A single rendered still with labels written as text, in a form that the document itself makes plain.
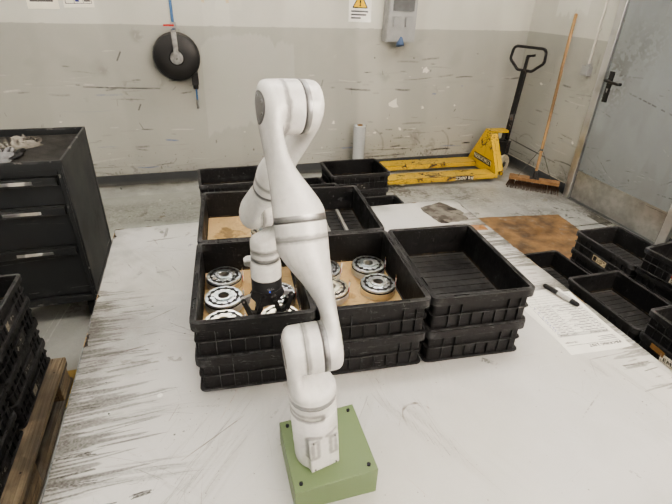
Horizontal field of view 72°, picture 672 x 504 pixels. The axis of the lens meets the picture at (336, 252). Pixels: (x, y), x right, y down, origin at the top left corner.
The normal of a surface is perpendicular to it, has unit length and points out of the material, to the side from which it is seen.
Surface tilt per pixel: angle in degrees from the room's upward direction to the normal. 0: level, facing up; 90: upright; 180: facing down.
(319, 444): 90
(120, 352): 0
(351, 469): 4
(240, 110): 90
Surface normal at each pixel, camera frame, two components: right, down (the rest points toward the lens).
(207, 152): 0.28, 0.48
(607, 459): 0.04, -0.87
